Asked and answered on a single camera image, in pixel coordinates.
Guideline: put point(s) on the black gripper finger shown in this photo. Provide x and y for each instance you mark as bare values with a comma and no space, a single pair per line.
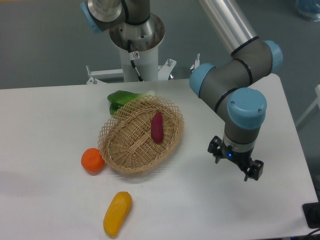
254,170
215,148

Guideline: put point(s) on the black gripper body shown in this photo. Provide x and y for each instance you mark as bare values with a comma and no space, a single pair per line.
240,154

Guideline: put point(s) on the yellow mango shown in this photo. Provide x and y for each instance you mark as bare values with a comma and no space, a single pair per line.
117,212

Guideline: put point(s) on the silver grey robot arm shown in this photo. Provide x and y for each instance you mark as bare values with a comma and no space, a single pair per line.
226,89

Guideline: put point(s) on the purple sweet potato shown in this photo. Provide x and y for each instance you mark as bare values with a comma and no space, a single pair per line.
157,129

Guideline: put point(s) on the black device at table edge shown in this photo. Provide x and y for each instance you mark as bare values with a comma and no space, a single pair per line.
312,214

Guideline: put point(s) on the woven wicker basket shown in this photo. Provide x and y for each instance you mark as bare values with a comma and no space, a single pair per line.
125,141

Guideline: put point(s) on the green bok choy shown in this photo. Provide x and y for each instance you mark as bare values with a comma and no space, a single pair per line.
120,98

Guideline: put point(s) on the orange tangerine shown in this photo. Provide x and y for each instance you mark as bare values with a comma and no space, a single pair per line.
92,161

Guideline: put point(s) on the blue bag in background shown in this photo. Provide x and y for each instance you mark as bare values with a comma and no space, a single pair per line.
308,9

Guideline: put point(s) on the white frame at right edge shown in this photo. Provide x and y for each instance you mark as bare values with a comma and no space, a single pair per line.
311,111

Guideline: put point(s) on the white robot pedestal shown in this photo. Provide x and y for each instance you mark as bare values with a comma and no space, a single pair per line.
138,47

